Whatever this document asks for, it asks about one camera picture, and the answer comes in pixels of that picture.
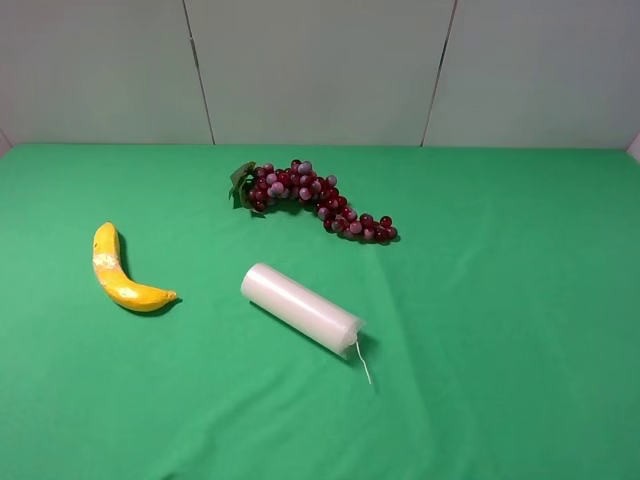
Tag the yellow banana with tape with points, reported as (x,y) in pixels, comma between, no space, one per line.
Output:
(116,283)

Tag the red grape bunch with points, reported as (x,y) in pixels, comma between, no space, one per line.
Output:
(261,188)

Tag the green tablecloth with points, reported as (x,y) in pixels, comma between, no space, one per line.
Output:
(501,330)

